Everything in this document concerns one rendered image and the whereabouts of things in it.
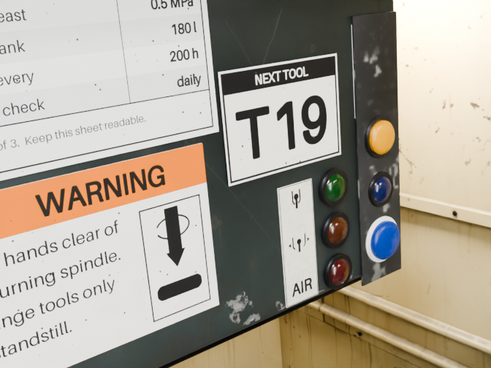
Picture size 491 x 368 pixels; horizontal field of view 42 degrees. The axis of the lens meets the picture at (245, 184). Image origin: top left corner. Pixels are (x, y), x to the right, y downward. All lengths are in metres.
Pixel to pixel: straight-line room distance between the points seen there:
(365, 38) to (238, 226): 0.16
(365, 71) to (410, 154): 0.94
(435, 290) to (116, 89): 1.19
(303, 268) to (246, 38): 0.16
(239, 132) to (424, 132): 0.99
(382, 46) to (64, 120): 0.24
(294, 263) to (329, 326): 1.33
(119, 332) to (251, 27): 0.20
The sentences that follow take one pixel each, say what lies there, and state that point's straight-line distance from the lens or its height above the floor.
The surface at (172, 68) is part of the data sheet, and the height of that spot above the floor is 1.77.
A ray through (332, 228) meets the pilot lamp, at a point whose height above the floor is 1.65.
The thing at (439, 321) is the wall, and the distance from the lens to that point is 1.50.
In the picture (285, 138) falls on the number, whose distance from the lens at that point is 0.42.
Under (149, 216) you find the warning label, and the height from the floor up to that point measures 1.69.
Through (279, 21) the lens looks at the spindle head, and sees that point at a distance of 0.42.
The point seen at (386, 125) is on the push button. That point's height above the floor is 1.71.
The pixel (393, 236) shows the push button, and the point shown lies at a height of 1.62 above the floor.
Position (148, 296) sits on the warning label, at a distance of 0.39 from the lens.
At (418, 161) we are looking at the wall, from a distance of 1.39.
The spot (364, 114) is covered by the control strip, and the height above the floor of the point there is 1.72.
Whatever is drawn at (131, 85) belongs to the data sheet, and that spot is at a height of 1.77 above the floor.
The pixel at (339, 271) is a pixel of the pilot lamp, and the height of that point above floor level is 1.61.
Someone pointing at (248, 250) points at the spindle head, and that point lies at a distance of 0.42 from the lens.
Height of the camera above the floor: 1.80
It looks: 16 degrees down
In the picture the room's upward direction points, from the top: 5 degrees counter-clockwise
